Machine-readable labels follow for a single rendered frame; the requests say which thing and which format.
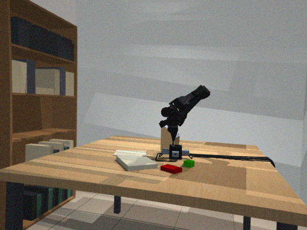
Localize red rectangular block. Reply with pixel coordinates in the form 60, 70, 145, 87
160, 164, 182, 174

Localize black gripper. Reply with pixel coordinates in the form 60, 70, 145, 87
167, 116, 178, 141

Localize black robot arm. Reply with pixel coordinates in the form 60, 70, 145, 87
159, 85, 210, 128

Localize small green block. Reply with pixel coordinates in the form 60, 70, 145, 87
183, 159, 194, 168

